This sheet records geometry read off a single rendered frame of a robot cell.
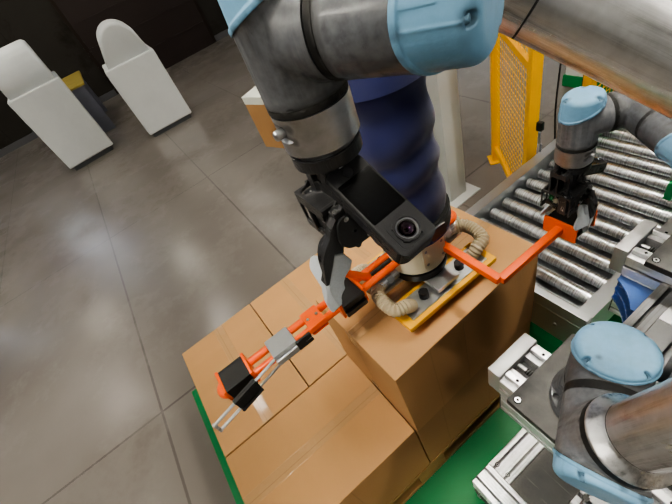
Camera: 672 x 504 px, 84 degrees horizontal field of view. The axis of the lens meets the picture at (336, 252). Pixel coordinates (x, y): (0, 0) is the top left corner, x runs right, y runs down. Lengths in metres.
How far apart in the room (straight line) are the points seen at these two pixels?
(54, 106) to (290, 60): 6.49
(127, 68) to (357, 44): 5.99
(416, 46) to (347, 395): 1.37
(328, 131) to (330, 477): 1.26
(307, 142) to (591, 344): 0.56
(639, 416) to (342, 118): 0.47
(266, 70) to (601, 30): 0.25
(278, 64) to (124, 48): 5.95
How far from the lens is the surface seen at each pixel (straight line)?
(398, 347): 1.10
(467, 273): 1.14
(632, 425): 0.59
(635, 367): 0.73
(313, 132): 0.33
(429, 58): 0.26
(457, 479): 1.94
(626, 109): 0.93
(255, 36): 0.31
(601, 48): 0.38
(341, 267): 0.42
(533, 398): 0.93
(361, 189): 0.36
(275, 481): 1.53
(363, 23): 0.26
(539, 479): 1.74
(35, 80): 6.76
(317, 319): 1.00
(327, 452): 1.48
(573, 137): 0.91
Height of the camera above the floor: 1.89
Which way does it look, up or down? 43 degrees down
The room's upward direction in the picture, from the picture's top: 24 degrees counter-clockwise
